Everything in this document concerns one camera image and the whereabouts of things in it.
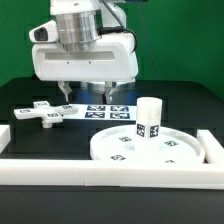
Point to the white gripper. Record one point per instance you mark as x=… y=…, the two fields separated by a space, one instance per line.
x=110 y=58

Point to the white cross-shaped table base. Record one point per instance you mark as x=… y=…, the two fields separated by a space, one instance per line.
x=49 y=114

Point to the white round table top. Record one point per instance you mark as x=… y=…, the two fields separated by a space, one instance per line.
x=121 y=144

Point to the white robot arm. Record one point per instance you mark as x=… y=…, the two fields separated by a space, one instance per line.
x=87 y=41

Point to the white sheet with markers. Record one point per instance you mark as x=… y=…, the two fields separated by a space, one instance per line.
x=104 y=112

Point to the white U-shaped fence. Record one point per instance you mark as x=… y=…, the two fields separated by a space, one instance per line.
x=206 y=175

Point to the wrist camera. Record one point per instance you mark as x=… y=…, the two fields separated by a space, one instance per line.
x=46 y=33

